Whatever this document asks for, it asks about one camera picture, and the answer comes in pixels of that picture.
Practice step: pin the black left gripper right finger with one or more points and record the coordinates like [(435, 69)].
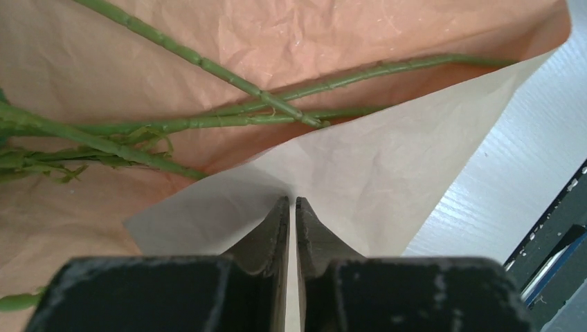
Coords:
[(317, 245)]

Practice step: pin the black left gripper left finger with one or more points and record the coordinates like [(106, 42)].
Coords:
[(263, 251)]

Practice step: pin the pink fake rose stem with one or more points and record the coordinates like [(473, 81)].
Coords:
[(280, 102)]

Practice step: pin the brown wrapping paper sheet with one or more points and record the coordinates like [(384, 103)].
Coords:
[(373, 180)]

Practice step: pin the pink fake rose sprig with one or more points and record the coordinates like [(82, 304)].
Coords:
[(17, 117)]

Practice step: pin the black mounting base rail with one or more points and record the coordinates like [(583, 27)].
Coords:
[(549, 264)]

